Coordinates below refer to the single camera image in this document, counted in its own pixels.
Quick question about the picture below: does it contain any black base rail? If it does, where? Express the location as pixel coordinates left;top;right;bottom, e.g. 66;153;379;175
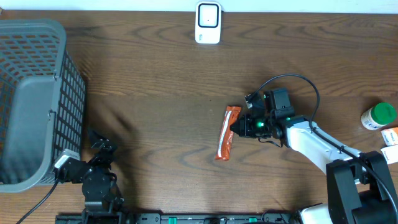
55;212;301;224

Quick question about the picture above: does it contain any orange Kleenex tissue pack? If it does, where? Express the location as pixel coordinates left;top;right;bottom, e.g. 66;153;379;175
381;127;398;146

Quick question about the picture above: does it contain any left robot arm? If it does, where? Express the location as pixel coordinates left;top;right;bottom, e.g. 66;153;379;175
53;129;128;224

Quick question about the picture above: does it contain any grey plastic basket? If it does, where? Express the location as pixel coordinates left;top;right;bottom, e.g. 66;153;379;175
1;19;86;193

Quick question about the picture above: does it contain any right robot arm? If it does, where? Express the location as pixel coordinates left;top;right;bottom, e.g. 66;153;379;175
229;88;397;224

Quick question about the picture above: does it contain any green lid white jar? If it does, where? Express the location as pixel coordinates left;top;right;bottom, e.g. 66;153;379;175
361;102;397;130

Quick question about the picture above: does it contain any red Top chocolate bar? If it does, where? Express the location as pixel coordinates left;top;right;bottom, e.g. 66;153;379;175
215;106;242;161

